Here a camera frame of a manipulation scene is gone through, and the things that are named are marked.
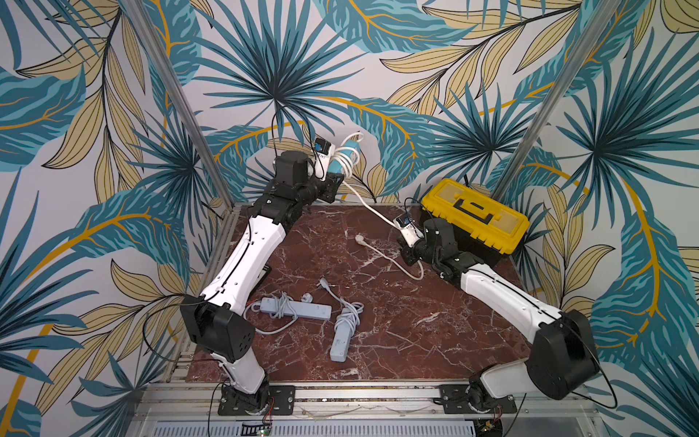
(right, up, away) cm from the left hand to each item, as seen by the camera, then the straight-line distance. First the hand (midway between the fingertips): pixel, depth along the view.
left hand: (336, 177), depth 74 cm
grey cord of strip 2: (+5, -38, +10) cm, 40 cm away
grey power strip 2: (+2, -43, +7) cm, 43 cm away
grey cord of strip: (-17, -38, +10) cm, 43 cm away
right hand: (+20, -16, +11) cm, 28 cm away
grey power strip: (-14, -39, +12) cm, 43 cm away
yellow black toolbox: (+48, -13, +19) cm, 53 cm away
